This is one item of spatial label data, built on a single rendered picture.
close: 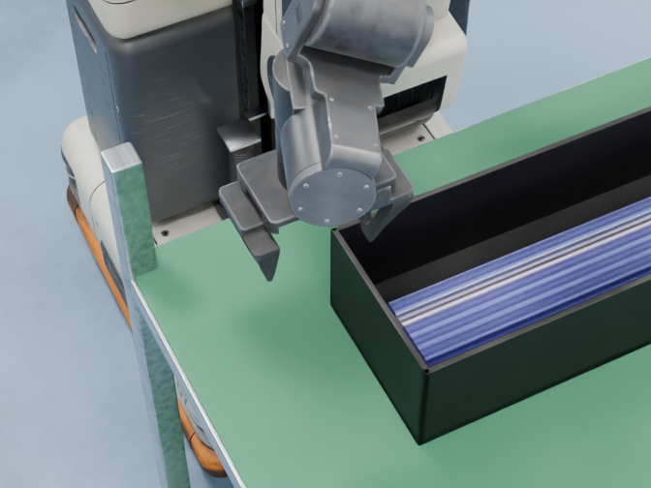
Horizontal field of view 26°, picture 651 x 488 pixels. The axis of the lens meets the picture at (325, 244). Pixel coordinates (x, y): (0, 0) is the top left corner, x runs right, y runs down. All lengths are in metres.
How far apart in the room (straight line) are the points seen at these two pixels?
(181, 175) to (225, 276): 0.84
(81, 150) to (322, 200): 1.52
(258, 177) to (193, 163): 1.14
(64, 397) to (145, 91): 0.64
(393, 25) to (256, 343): 0.47
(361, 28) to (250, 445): 0.46
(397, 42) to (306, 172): 0.10
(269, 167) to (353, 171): 0.15
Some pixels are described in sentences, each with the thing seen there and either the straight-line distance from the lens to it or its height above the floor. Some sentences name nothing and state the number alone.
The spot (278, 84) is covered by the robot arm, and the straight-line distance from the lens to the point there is 0.95.
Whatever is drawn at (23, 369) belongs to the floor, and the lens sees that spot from 2.48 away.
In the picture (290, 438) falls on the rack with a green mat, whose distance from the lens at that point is 1.24.
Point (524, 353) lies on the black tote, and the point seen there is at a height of 1.03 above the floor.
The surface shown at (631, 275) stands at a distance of 1.32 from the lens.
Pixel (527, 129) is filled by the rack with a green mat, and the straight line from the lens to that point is 1.48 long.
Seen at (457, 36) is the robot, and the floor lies 0.80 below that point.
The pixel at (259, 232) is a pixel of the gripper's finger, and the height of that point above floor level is 1.22.
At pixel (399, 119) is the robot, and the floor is 0.70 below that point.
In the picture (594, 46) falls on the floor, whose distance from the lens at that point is 3.00.
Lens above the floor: 2.01
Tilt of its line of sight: 51 degrees down
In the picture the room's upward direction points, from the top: straight up
